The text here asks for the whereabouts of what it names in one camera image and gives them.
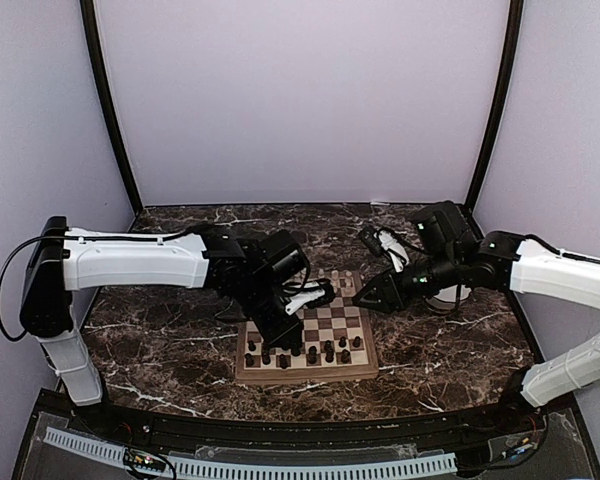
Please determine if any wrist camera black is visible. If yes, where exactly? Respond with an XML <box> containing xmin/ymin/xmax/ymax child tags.
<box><xmin>410</xmin><ymin>200</ymin><xmax>476</xmax><ymax>256</ymax></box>
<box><xmin>260</xmin><ymin>230</ymin><xmax>309</xmax><ymax>282</ymax></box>

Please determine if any left black corner post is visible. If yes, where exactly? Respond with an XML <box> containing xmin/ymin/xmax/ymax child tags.
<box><xmin>79</xmin><ymin>0</ymin><xmax>144</xmax><ymax>216</ymax></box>

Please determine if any white knight right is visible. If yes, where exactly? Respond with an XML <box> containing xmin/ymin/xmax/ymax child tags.
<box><xmin>330</xmin><ymin>270</ymin><xmax>339</xmax><ymax>288</ymax></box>

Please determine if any right black corner post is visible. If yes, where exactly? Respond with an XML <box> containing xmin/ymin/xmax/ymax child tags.
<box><xmin>464</xmin><ymin>0</ymin><xmax>525</xmax><ymax>214</ymax></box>

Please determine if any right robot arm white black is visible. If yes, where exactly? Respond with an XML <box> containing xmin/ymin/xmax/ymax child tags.
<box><xmin>353</xmin><ymin>231</ymin><xmax>600</xmax><ymax>434</ymax></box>

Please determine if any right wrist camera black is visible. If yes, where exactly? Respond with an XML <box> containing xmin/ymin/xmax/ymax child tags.
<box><xmin>410</xmin><ymin>200</ymin><xmax>476</xmax><ymax>256</ymax></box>

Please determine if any white slotted cable duct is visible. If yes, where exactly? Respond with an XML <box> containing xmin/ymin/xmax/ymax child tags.
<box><xmin>42</xmin><ymin>427</ymin><xmax>458</xmax><ymax>479</ymax></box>

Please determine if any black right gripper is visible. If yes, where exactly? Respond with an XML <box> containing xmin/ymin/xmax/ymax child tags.
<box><xmin>353</xmin><ymin>248</ymin><xmax>462</xmax><ymax>313</ymax></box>

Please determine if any black corner post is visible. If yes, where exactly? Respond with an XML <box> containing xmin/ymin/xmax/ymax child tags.
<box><xmin>464</xmin><ymin>0</ymin><xmax>525</xmax><ymax>214</ymax></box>
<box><xmin>79</xmin><ymin>0</ymin><xmax>144</xmax><ymax>216</ymax></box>

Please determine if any white scalloped bowl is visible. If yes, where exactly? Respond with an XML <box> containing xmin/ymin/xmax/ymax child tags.
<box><xmin>428</xmin><ymin>285</ymin><xmax>471</xmax><ymax>305</ymax></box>

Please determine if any black front rail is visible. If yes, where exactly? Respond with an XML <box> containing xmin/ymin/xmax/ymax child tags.
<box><xmin>144</xmin><ymin>414</ymin><xmax>466</xmax><ymax>449</ymax></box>

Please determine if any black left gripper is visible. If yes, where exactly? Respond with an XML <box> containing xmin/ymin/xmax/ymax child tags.
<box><xmin>237</xmin><ymin>273</ymin><xmax>305</xmax><ymax>349</ymax></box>

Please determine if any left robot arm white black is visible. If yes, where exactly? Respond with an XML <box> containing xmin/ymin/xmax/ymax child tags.
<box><xmin>19</xmin><ymin>216</ymin><xmax>309</xmax><ymax>436</ymax></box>

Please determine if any wooden chess board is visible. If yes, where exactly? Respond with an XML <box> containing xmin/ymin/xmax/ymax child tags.
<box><xmin>235</xmin><ymin>270</ymin><xmax>379</xmax><ymax>385</ymax></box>

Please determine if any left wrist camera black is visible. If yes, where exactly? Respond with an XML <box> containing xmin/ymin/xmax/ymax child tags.
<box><xmin>260</xmin><ymin>230</ymin><xmax>309</xmax><ymax>282</ymax></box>

